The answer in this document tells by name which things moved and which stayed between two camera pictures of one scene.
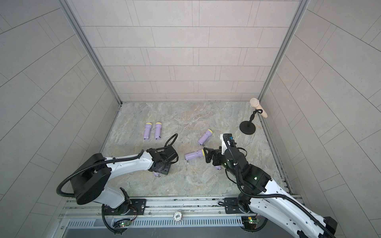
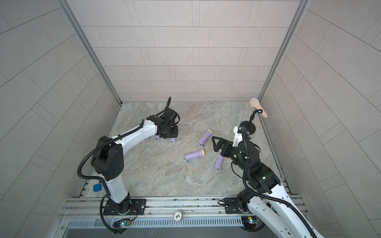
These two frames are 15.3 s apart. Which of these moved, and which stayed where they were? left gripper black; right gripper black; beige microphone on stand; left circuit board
Moved: left gripper black; right gripper black
Stayed: left circuit board; beige microphone on stand
